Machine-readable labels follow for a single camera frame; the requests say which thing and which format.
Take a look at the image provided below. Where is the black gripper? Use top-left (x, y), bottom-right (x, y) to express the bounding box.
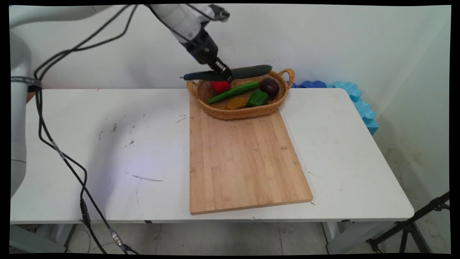
top-left (179, 28), bottom-right (234, 83)

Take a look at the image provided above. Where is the dark green cucumber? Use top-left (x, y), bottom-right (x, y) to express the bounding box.
top-left (181, 64), bottom-right (273, 82)

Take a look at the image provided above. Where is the red bell pepper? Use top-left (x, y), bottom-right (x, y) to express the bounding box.
top-left (211, 81), bottom-right (231, 94)

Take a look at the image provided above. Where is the light green cucumber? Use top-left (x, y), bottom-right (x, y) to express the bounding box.
top-left (208, 81), bottom-right (260, 105)

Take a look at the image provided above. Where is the yellow bell pepper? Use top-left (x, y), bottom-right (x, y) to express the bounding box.
top-left (225, 97), bottom-right (248, 110)

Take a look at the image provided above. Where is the green bell pepper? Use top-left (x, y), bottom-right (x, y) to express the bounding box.
top-left (247, 90), bottom-right (269, 107)

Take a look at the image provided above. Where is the woven wicker basket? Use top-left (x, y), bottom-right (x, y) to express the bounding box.
top-left (186, 68), bottom-right (295, 120)

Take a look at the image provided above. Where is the dark purple eggplant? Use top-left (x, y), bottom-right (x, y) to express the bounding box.
top-left (260, 77), bottom-right (280, 97)

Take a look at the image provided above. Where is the bamboo cutting board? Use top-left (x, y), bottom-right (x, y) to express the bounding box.
top-left (189, 94), bottom-right (314, 215)

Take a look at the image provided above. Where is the light blue foam mat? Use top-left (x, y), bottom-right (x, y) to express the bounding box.
top-left (332, 81), bottom-right (380, 136)

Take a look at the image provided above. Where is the white table leg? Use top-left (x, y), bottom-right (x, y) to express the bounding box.
top-left (321, 220), bottom-right (381, 254)
top-left (10, 224), bottom-right (78, 254)

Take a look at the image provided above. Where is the black tripod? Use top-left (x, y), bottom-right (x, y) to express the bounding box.
top-left (366, 191), bottom-right (450, 254)

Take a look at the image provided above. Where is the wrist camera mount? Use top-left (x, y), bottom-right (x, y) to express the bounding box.
top-left (208, 4), bottom-right (231, 23)

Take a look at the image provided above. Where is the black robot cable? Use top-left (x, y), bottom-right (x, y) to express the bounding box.
top-left (34, 4), bottom-right (108, 254)
top-left (33, 4), bottom-right (141, 255)

